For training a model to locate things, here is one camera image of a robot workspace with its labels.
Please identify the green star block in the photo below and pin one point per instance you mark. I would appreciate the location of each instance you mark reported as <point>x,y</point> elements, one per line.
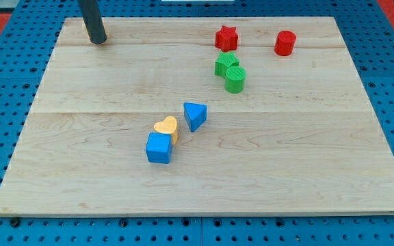
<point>224,61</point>

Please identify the red star block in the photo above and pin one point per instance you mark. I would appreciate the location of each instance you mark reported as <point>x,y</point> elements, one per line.
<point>226,39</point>

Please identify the blue triangle block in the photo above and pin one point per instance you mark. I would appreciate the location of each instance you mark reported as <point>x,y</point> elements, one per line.
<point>195,115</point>

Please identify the yellow heart block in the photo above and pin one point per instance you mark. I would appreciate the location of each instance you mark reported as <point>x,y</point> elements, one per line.
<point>168,126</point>

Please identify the blue cube block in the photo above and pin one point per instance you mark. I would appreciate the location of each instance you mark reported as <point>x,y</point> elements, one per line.
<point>159,148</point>

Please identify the green cylinder block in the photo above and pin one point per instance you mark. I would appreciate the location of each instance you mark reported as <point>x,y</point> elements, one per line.
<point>235,79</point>

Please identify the red cylinder block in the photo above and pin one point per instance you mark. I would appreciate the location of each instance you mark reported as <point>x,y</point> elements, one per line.
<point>285,41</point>

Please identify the black cylindrical robot pusher stick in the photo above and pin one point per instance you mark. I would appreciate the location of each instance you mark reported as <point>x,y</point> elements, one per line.
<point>93,21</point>

